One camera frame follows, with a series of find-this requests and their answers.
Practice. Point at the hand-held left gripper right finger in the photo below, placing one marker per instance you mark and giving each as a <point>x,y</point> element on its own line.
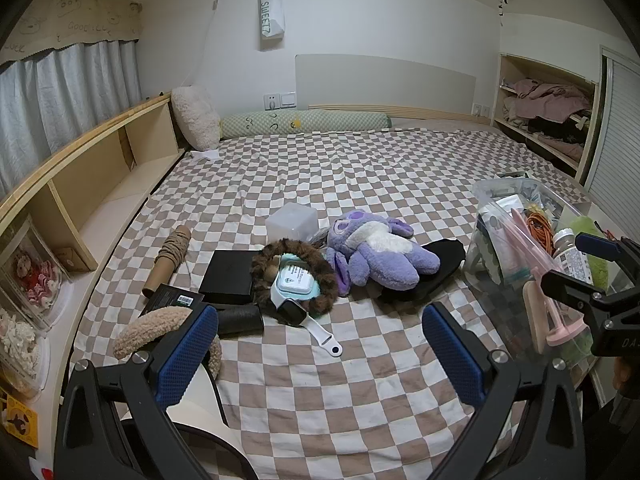
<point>452,355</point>

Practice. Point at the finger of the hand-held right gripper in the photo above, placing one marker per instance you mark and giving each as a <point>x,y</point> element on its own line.
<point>570,285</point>
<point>595,245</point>

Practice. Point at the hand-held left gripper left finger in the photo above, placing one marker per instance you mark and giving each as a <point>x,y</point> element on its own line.
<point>187,355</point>

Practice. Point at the black cylinder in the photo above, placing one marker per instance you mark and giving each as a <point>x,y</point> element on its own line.
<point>240,321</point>

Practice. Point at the black cloth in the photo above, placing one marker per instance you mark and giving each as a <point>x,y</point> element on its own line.
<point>440,260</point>

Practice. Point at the white smartwatch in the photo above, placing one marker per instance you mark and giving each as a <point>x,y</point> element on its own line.
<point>292,312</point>

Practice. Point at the clear plastic container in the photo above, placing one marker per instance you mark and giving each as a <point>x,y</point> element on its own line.
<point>487,195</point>

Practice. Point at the teal wet wipes packet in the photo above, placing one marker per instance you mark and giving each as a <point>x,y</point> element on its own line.
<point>296,277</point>

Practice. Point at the person's right hand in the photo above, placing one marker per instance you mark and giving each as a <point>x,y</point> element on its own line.
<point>627,374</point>

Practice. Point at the green plush toy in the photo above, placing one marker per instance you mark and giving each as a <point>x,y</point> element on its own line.
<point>585,222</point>

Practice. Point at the white capped bottle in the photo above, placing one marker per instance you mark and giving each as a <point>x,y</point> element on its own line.
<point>572,260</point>

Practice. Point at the pink stand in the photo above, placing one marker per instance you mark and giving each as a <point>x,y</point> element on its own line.
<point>565,332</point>

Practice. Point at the beige wooden piece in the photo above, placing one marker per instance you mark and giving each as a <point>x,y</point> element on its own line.
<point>534,317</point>

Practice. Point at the beige fluffy headband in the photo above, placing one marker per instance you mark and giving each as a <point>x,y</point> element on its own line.
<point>145,330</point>

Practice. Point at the small black barcode box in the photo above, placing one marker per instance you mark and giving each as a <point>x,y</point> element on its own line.
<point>172,300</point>

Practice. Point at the white cosmetic tube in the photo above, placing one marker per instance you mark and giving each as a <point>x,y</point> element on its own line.
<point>500,245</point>

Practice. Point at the black flat box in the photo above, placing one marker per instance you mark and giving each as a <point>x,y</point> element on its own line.
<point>227,275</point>

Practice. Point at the cardboard tube with twine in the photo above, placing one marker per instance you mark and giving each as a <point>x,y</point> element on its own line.
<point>167,262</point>

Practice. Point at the white slatted door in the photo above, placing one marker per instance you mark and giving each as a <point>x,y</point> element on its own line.
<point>620,130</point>

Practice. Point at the dark clothes pile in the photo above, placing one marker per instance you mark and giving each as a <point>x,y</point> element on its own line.
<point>555,127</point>

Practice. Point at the purple plush toy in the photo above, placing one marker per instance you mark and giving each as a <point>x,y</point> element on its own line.
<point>380,250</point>

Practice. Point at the small cardboard box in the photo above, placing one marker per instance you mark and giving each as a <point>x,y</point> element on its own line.
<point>69,257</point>

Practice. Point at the pink clothes pile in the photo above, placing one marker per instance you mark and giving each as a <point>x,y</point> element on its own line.
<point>545,92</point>

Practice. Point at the clear box of white trinkets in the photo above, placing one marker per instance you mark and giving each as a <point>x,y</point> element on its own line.
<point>20,350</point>

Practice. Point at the translucent white cube box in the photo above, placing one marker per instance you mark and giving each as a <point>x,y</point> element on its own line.
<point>292,222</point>

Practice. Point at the clear box of plush flowers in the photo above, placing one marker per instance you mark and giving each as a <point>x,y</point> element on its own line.
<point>32,275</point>

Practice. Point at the yellow card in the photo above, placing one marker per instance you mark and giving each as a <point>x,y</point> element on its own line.
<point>20,420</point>

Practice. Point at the wooden bedside shelf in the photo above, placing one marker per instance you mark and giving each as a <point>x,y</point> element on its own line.
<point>100,180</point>

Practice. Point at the wooden wardrobe shelf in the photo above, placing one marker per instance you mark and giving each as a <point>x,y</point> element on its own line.
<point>505,70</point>

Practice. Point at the white paper sheet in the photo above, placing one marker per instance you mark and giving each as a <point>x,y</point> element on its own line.
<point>202,155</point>

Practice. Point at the white fluffy pillow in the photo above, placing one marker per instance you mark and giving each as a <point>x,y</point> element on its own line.
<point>195,115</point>

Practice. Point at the green long bolster pillow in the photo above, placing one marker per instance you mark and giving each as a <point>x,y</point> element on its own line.
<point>310,125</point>

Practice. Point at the grey curtain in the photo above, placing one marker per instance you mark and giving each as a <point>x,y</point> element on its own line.
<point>60,95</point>

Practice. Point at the white hanging paper bag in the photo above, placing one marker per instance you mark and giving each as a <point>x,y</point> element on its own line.
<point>270,15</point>

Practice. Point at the beige printed curtain valance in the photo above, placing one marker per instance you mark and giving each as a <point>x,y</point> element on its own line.
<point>75,20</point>

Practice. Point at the small wall outlet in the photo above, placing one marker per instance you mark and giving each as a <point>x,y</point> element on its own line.
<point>481,109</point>

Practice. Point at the wooden bed frame rail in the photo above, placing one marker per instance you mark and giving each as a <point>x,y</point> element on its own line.
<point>400,112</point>

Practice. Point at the wall switch plate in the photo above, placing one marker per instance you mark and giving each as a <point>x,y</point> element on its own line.
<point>280,101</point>

